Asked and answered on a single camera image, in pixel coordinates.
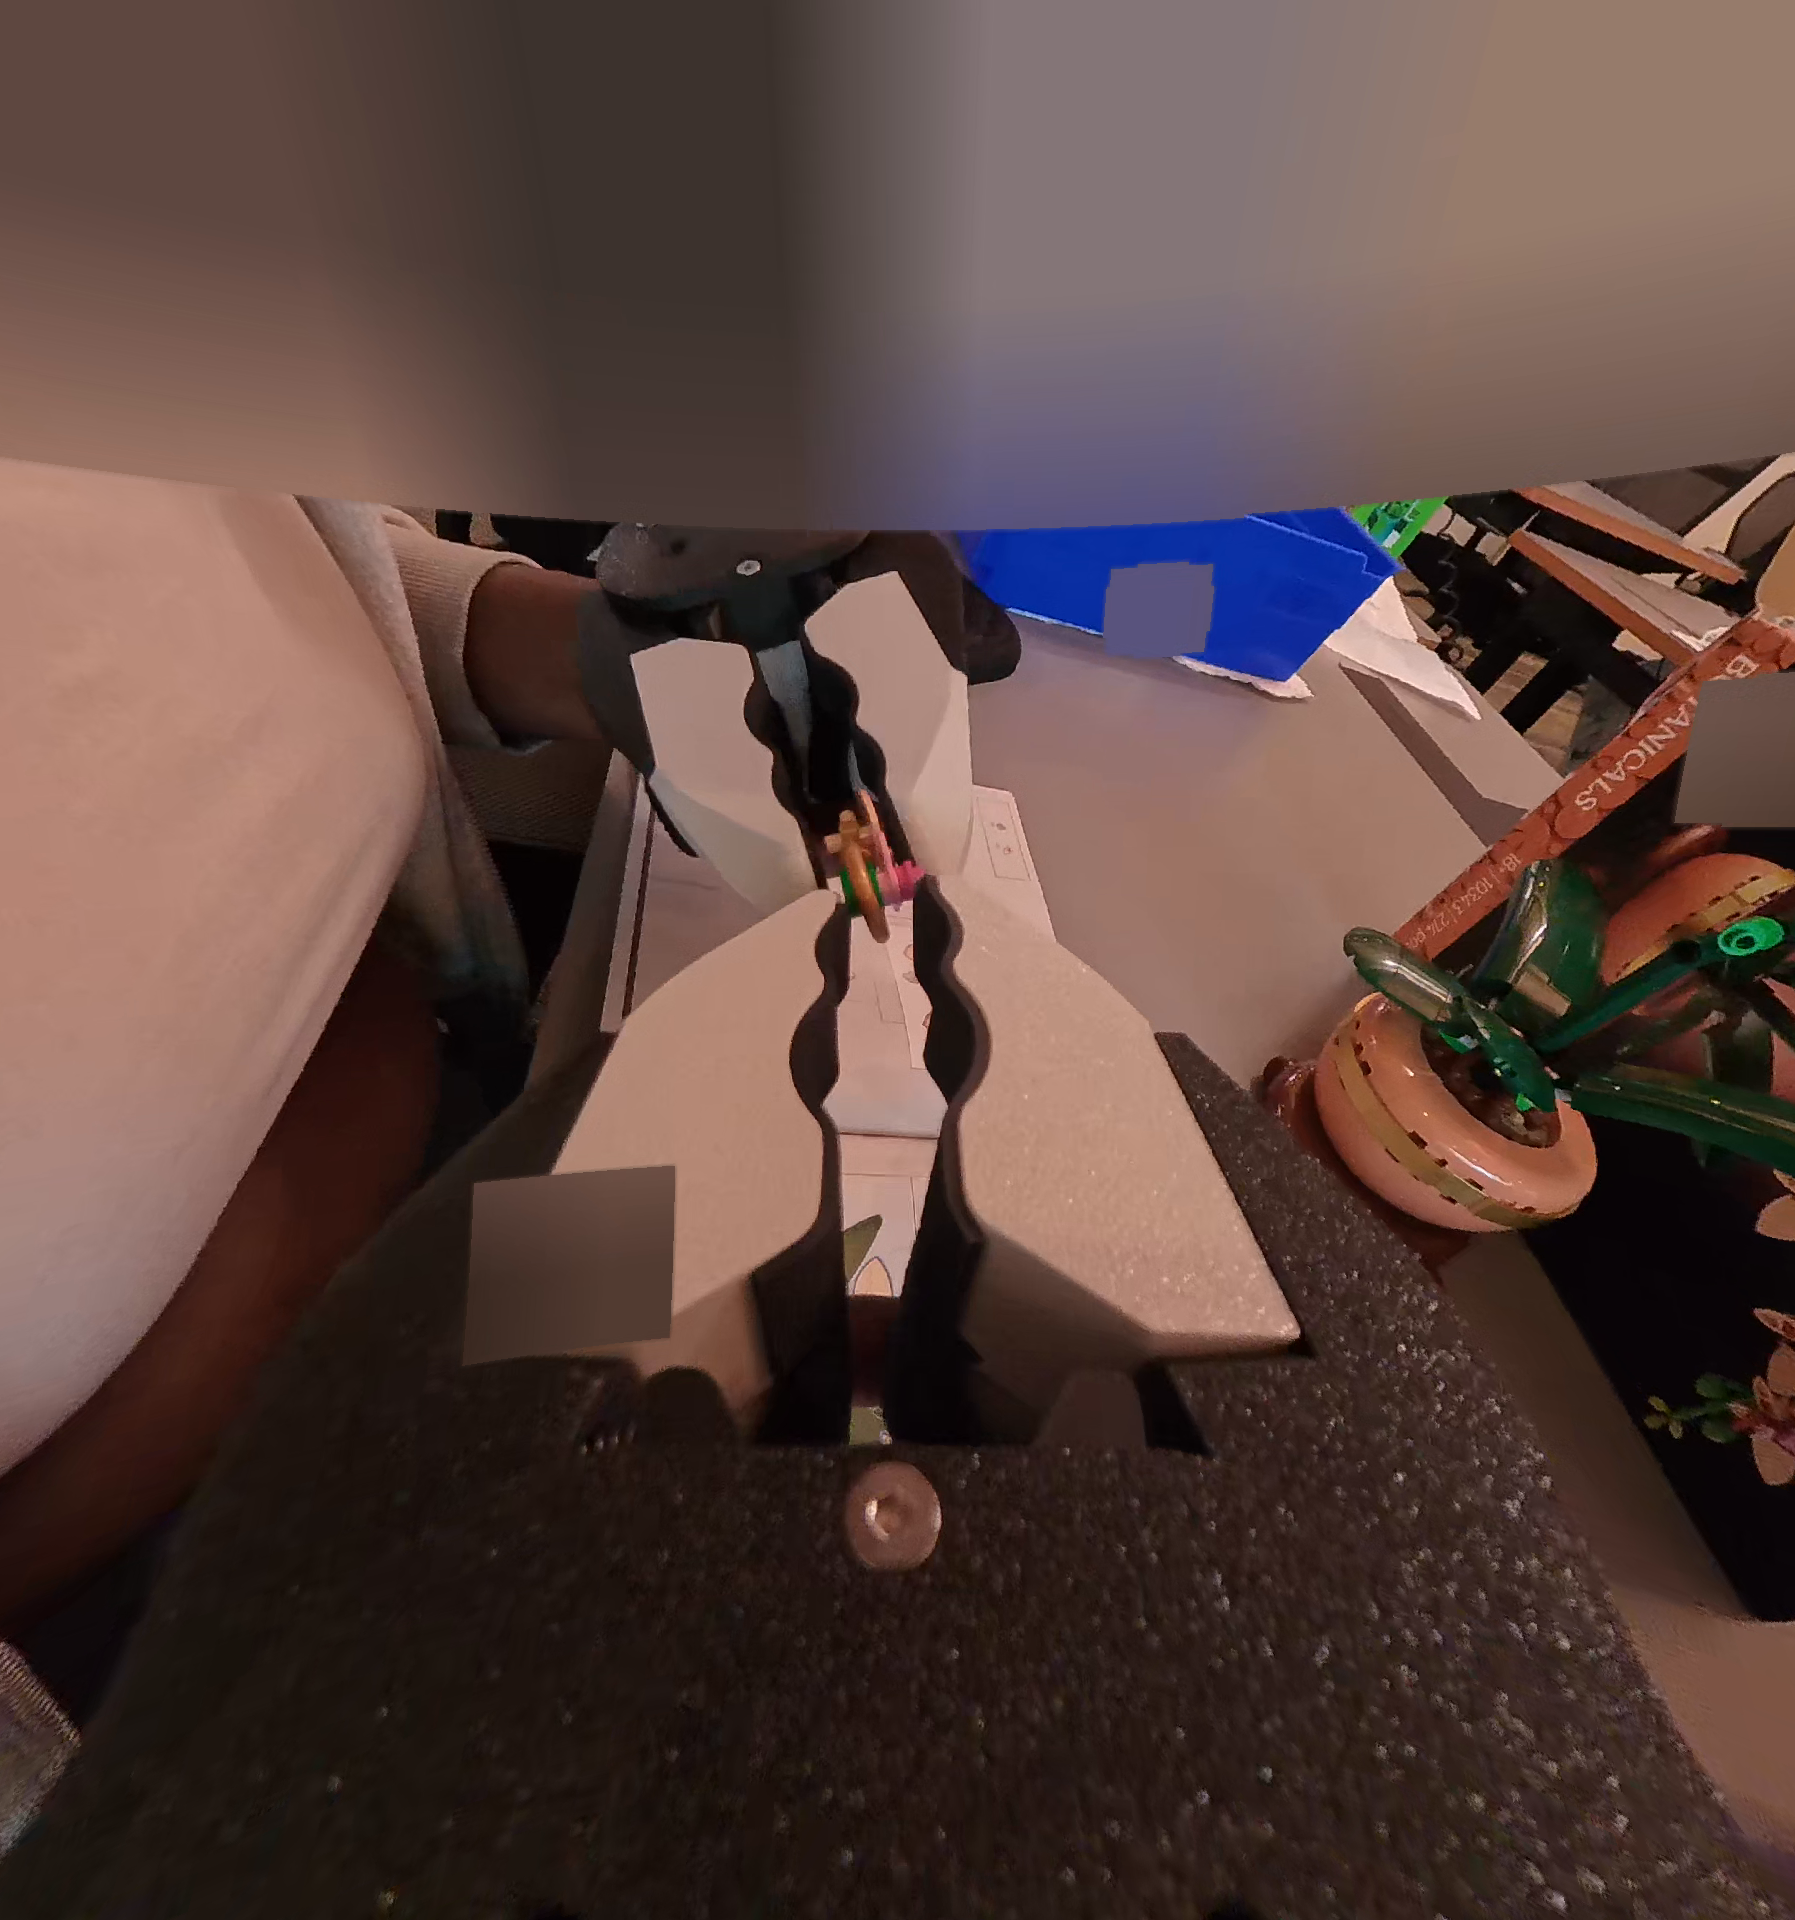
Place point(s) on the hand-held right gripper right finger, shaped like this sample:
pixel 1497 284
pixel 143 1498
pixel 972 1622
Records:
pixel 1091 1185

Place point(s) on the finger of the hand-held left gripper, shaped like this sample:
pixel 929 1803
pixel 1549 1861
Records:
pixel 912 705
pixel 702 750

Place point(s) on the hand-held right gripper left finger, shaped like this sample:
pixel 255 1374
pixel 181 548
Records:
pixel 718 1064

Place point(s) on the pink and gold flower assembly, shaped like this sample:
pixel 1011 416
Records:
pixel 867 871

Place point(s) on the person's left forearm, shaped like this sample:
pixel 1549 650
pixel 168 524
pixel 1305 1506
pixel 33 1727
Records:
pixel 531 660

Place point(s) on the building instruction booklet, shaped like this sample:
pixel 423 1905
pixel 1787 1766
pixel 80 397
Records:
pixel 1006 901

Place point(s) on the blue plastic bin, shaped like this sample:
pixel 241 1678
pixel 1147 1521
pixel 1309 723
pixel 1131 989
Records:
pixel 1286 585

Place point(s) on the white crumpled paper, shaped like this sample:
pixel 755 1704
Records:
pixel 1385 652

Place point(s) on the black brick set box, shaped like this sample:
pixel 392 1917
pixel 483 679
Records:
pixel 1632 1351

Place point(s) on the green brick plant stem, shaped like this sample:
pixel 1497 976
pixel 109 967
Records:
pixel 1707 1119

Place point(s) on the wood-edged background table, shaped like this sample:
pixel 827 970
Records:
pixel 1603 579

